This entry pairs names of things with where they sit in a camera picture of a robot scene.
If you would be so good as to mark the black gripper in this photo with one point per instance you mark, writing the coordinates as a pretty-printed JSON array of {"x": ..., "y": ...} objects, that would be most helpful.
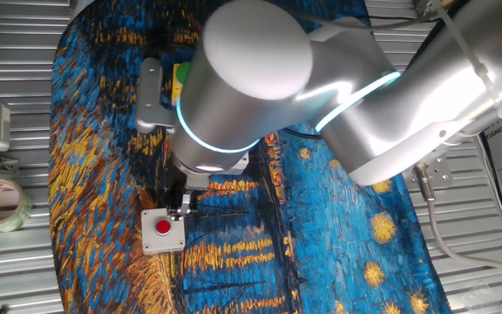
[{"x": 174, "y": 187}]

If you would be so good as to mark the grey box red button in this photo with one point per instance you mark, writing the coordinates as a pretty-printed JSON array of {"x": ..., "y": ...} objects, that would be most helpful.
[{"x": 172, "y": 237}]

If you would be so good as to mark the yellow box green mushroom button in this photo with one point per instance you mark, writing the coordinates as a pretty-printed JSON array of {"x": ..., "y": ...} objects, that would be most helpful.
[{"x": 183, "y": 72}]

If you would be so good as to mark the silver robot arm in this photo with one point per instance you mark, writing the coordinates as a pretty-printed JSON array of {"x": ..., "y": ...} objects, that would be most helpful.
[{"x": 255, "y": 87}]

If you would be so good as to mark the starry night painted cloth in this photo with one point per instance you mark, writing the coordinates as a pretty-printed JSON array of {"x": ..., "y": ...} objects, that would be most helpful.
[{"x": 320, "y": 240}]

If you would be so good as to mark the clear tape roll red print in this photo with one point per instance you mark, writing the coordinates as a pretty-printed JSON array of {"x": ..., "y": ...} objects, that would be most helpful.
[{"x": 20, "y": 220}]

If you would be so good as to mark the small black knob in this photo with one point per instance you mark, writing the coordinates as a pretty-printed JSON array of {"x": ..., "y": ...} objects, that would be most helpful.
[{"x": 2, "y": 310}]

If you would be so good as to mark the small silver metal bracket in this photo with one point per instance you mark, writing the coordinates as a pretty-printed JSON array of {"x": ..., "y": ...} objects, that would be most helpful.
[{"x": 185, "y": 204}]

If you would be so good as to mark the silver wrist mounting bracket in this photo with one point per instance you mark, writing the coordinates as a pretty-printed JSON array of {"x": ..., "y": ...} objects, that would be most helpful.
[{"x": 151, "y": 100}]

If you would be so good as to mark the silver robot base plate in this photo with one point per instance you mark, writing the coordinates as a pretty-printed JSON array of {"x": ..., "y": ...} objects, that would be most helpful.
[{"x": 442, "y": 174}]

